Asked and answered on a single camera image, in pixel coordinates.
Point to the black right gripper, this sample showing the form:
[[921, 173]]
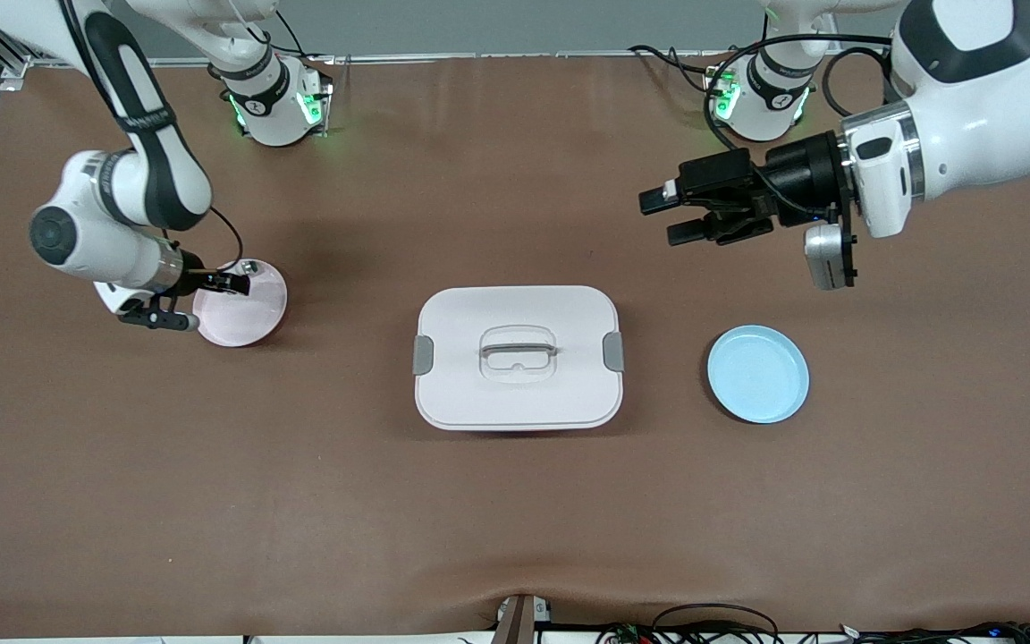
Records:
[[196, 282]]

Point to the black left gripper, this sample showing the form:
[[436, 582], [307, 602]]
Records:
[[798, 176]]

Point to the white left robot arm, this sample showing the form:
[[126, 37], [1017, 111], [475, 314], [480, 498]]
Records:
[[971, 116]]

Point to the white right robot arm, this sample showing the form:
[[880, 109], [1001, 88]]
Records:
[[86, 241]]

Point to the white lidded storage box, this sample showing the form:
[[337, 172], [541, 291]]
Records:
[[515, 402]]

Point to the pale pink round plate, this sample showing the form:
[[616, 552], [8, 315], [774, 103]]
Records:
[[247, 322]]

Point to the light blue round plate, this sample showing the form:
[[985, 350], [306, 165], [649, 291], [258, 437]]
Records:
[[756, 376]]

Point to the brown table cover sheet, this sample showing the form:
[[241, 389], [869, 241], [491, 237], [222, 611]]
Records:
[[515, 519]]

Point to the green and silver push-button switch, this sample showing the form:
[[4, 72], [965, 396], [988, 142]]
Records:
[[252, 266]]

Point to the silver table edge rail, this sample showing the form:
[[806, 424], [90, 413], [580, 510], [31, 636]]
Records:
[[524, 55]]

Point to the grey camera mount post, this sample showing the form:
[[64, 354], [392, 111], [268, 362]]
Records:
[[519, 622]]

